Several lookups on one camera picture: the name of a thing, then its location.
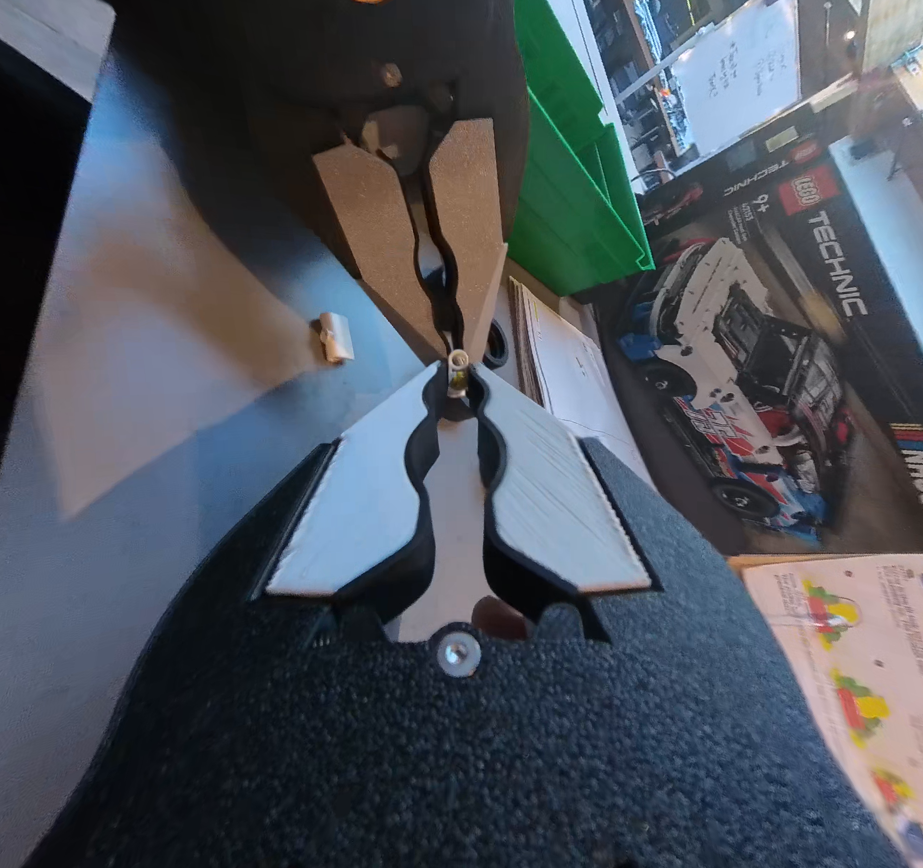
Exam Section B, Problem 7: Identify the dark cardboard box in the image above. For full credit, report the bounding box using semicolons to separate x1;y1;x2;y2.
599;118;923;557

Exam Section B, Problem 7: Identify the grey desk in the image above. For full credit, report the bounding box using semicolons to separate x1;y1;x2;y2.
0;10;729;868

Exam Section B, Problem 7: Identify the white topped wooden table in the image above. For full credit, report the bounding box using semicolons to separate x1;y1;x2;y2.
537;0;637;176

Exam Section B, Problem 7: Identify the white paper sheet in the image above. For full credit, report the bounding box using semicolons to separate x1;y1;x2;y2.
741;554;923;858

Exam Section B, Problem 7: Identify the white whiteboard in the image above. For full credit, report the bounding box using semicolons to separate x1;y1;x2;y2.
669;0;803;156

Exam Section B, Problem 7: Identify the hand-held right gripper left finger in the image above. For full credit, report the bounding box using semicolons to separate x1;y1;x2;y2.
267;362;441;598

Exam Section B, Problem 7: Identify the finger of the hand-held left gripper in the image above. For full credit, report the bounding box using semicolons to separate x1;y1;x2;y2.
312;141;453;362
427;120;511;358

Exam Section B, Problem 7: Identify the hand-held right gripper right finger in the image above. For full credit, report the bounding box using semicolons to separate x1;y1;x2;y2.
470;365;653;595

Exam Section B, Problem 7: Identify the green box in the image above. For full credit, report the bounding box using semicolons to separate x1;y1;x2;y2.
486;0;656;297

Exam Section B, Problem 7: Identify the wooden board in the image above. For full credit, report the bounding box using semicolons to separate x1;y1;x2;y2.
728;553;877;569

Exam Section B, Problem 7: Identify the white instruction booklet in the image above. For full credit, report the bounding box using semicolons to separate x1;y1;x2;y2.
508;277;653;483

